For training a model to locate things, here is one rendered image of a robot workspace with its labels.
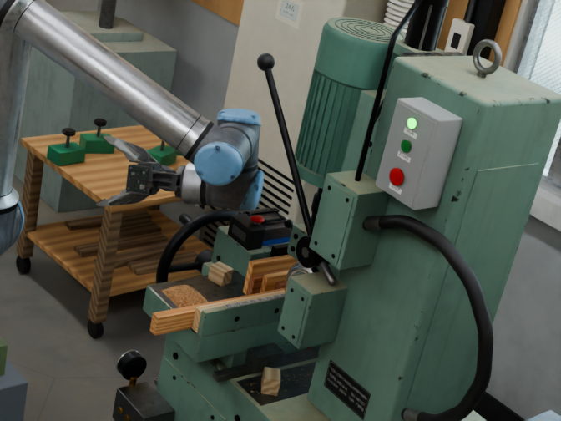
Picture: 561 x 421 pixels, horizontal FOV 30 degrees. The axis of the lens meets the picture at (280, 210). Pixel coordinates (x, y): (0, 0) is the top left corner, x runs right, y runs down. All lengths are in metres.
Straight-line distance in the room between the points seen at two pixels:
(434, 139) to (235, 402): 0.73
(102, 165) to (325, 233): 1.90
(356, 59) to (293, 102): 1.82
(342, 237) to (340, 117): 0.27
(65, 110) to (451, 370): 2.68
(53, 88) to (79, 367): 1.36
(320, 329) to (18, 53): 0.87
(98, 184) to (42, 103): 1.05
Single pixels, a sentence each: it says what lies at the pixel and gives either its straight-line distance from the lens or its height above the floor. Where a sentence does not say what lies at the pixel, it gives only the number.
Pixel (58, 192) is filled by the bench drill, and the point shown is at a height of 0.09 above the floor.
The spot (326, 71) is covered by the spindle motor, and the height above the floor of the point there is 1.43.
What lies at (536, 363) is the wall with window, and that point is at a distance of 3.59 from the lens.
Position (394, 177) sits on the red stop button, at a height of 1.36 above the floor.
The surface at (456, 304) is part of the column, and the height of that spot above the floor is 1.13.
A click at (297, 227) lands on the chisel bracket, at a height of 1.07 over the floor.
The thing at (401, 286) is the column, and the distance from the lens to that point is 1.86.
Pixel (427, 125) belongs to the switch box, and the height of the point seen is 1.46.
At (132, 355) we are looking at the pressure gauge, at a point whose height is 0.69.
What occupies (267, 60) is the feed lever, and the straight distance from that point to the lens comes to 2.03.
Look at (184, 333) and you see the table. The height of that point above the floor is 0.88.
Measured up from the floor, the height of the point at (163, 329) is 0.91.
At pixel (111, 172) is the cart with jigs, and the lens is 3.63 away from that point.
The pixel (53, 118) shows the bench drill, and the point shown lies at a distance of 4.44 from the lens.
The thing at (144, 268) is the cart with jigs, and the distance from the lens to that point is 3.74.
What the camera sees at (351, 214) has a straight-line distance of 1.81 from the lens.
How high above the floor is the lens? 1.97
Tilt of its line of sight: 24 degrees down
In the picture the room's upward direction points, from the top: 13 degrees clockwise
